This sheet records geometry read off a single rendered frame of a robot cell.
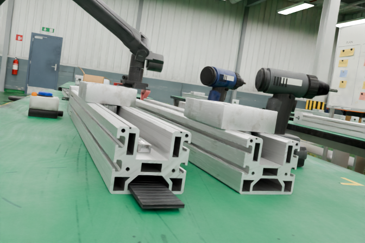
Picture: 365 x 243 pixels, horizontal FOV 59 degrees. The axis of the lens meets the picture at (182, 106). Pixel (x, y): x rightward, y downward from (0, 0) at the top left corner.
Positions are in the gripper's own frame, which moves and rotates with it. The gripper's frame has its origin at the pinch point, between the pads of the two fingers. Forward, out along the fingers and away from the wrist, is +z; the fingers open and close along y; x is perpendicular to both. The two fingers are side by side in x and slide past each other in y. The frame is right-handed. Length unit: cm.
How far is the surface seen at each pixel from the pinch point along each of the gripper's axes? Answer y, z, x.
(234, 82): 20.5, -13.6, -40.3
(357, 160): 351, 46, 169
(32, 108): -34.6, 3.5, -22.7
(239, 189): -4, 4, -87
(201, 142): -4, 0, -73
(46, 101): -31.1, 0.9, -22.8
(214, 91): 13.9, -9.7, -40.8
